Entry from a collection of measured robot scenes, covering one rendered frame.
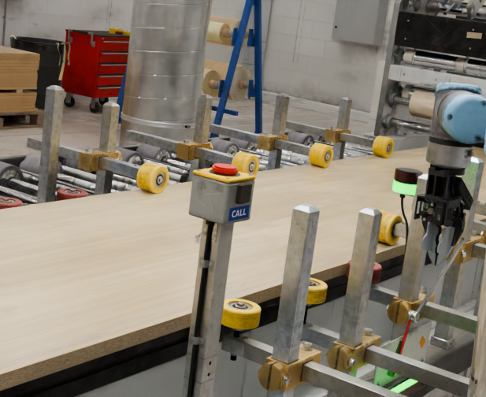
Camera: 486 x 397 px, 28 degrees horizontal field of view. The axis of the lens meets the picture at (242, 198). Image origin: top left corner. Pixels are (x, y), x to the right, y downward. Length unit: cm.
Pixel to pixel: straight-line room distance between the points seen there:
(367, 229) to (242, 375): 42
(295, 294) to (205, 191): 35
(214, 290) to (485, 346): 43
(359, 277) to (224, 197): 57
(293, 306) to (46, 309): 44
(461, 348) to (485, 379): 120
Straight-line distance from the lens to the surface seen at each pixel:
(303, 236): 172
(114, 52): 1034
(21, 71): 888
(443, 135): 201
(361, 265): 196
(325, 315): 235
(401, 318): 219
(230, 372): 206
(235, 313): 185
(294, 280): 174
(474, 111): 188
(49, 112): 274
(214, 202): 147
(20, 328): 170
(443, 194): 203
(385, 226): 251
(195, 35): 600
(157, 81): 597
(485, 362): 133
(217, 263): 151
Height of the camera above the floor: 151
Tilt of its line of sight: 12 degrees down
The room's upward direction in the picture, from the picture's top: 7 degrees clockwise
